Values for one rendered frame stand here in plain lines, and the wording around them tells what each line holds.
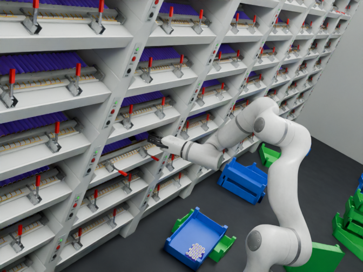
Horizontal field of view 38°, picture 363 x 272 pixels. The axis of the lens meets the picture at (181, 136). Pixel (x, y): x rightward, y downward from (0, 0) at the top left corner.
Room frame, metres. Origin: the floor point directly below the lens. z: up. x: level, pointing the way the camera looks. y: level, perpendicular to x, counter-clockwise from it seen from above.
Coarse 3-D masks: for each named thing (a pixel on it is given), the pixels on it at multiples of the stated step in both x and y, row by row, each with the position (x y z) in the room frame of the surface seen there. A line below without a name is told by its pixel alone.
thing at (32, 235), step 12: (36, 216) 1.57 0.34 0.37; (48, 216) 1.60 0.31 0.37; (12, 228) 1.45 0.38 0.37; (24, 228) 1.50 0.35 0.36; (36, 228) 1.54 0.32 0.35; (48, 228) 1.59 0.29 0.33; (60, 228) 1.58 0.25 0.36; (0, 240) 1.40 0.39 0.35; (12, 240) 1.43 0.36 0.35; (24, 240) 1.47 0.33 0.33; (36, 240) 1.51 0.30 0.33; (48, 240) 1.56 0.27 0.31; (0, 252) 1.37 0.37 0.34; (12, 252) 1.40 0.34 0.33; (24, 252) 1.43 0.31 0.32; (0, 264) 1.33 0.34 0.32
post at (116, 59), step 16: (128, 0) 1.61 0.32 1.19; (144, 0) 1.59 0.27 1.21; (160, 0) 1.66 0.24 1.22; (144, 16) 1.60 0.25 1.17; (144, 32) 1.64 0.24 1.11; (112, 48) 1.60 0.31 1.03; (128, 48) 1.59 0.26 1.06; (112, 64) 1.60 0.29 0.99; (128, 80) 1.66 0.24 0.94; (112, 96) 1.60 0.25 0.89; (96, 112) 1.59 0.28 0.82; (96, 128) 1.59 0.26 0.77; (96, 144) 1.62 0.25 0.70; (64, 160) 1.61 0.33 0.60; (80, 160) 1.59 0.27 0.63; (96, 160) 1.66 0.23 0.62; (80, 176) 1.60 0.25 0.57; (48, 208) 1.61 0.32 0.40; (64, 208) 1.59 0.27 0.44; (64, 224) 1.62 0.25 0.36; (64, 240) 1.66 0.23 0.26; (48, 256) 1.59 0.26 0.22
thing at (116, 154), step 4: (136, 144) 2.08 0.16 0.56; (140, 144) 2.11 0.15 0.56; (144, 144) 2.13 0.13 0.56; (148, 144) 2.17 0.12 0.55; (152, 144) 2.20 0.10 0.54; (124, 148) 1.99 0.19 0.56; (128, 148) 2.01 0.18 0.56; (132, 148) 2.03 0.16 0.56; (136, 148) 2.07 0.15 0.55; (116, 152) 1.92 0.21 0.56; (120, 152) 1.95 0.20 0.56; (124, 152) 1.97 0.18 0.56; (128, 152) 2.01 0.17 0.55; (104, 156) 1.85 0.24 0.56; (108, 156) 1.86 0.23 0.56; (112, 156) 1.88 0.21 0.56; (116, 156) 1.91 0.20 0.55; (124, 156) 1.96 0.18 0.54; (100, 160) 1.80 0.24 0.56; (104, 160) 1.83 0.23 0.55; (108, 160) 1.87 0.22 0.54
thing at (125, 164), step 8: (160, 136) 2.26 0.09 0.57; (136, 152) 2.07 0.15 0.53; (152, 152) 2.17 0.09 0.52; (160, 152) 2.21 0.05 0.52; (120, 160) 1.94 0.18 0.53; (128, 160) 1.98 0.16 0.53; (136, 160) 2.02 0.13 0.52; (144, 160) 2.08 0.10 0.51; (96, 168) 1.78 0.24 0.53; (104, 168) 1.82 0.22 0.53; (120, 168) 1.89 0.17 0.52; (128, 168) 1.96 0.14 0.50; (96, 176) 1.74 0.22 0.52; (104, 176) 1.78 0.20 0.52; (112, 176) 1.86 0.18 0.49; (96, 184) 1.75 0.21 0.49
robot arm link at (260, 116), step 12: (252, 108) 1.89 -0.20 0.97; (264, 108) 1.82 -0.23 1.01; (276, 108) 1.83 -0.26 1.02; (240, 120) 1.91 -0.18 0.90; (252, 120) 1.89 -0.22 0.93; (264, 120) 1.71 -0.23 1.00; (276, 120) 1.72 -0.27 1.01; (264, 132) 1.69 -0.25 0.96; (276, 132) 1.70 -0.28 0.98; (276, 144) 1.73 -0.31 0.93
